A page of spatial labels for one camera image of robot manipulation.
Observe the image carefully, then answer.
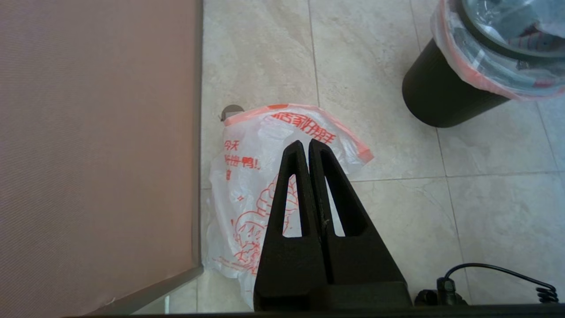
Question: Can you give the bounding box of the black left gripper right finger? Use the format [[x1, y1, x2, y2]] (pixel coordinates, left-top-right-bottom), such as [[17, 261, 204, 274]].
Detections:
[[308, 139, 413, 310]]

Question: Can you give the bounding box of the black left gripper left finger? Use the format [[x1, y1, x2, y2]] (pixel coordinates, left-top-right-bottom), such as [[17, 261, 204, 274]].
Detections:
[[254, 140, 328, 311]]

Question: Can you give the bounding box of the white red-print trash bag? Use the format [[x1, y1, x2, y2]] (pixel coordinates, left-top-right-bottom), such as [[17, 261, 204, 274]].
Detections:
[[201, 104, 375, 310], [430, 0, 565, 101]]

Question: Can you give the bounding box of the black round trash bin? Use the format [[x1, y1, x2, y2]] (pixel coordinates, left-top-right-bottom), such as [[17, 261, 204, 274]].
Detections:
[[402, 38, 512, 129]]

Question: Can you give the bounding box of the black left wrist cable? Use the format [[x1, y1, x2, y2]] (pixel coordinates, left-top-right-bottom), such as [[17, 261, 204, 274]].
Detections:
[[415, 263, 559, 306]]

